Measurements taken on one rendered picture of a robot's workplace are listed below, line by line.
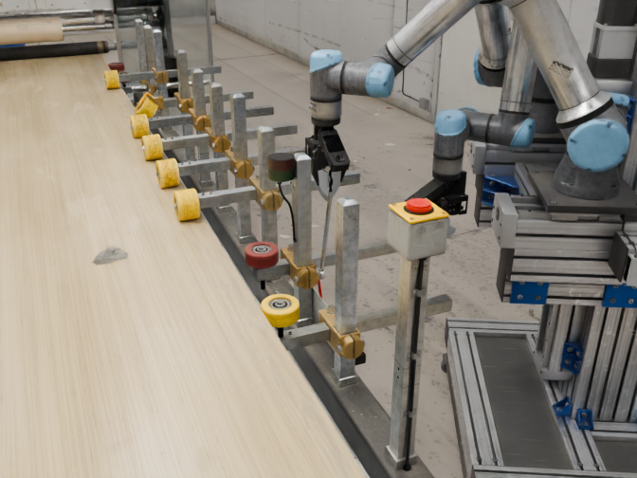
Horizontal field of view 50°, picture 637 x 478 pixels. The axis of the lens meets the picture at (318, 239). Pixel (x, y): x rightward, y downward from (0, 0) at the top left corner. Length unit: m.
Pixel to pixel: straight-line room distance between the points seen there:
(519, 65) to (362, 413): 0.91
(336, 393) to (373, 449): 0.18
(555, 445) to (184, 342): 1.27
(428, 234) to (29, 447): 0.69
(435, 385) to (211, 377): 1.56
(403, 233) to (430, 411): 1.57
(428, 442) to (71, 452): 1.53
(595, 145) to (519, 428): 1.04
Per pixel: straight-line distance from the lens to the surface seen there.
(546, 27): 1.47
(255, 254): 1.60
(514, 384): 2.40
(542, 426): 2.27
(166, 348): 1.32
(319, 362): 1.59
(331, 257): 1.70
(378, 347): 2.85
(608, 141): 1.49
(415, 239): 1.05
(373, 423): 1.44
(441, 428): 2.51
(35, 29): 3.94
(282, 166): 1.49
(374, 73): 1.56
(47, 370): 1.33
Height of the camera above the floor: 1.65
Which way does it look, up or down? 26 degrees down
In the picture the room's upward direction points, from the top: straight up
